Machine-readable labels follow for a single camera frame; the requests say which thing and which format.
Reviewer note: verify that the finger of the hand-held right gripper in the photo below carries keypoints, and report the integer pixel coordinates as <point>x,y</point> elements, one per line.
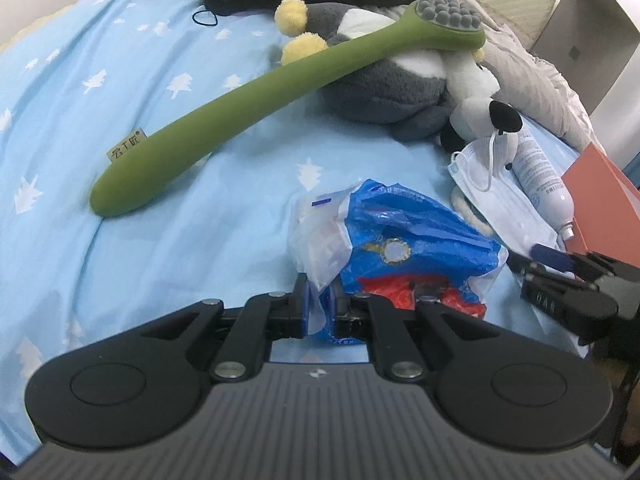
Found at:
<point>550,255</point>
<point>522,264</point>

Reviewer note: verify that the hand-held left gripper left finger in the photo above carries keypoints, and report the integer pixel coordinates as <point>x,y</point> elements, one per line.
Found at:
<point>287,317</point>

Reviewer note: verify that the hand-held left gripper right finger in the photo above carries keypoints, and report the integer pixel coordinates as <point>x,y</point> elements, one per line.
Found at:
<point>330,315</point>

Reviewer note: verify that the white face mask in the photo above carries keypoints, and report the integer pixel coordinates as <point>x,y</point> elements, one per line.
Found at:
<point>500,205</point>

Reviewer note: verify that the orange cardboard box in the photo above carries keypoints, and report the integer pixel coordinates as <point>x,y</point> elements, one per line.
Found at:
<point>595,200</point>

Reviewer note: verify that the blue white plastic bag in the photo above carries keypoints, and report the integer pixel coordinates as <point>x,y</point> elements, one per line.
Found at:
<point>410,220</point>

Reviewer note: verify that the small black white dog plush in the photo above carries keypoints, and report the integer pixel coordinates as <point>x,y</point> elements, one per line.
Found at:
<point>470,112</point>

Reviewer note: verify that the white spray bottle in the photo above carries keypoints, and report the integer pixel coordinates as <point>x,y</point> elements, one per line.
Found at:
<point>542,180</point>

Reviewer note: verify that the blue tree-print bedsheet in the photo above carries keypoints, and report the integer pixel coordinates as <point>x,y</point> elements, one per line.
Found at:
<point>150,260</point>

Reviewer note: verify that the light grey duvet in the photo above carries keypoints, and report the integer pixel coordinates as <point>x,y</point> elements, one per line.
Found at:
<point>540,85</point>

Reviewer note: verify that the grey penguin plush toy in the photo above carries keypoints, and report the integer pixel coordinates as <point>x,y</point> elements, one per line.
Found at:
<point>380,90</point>

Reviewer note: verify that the cream quilted pillow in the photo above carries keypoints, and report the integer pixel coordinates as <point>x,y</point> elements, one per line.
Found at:
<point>505,0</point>

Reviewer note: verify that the dark square wall switch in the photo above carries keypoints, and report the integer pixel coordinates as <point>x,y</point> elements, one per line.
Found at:
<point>575,52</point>

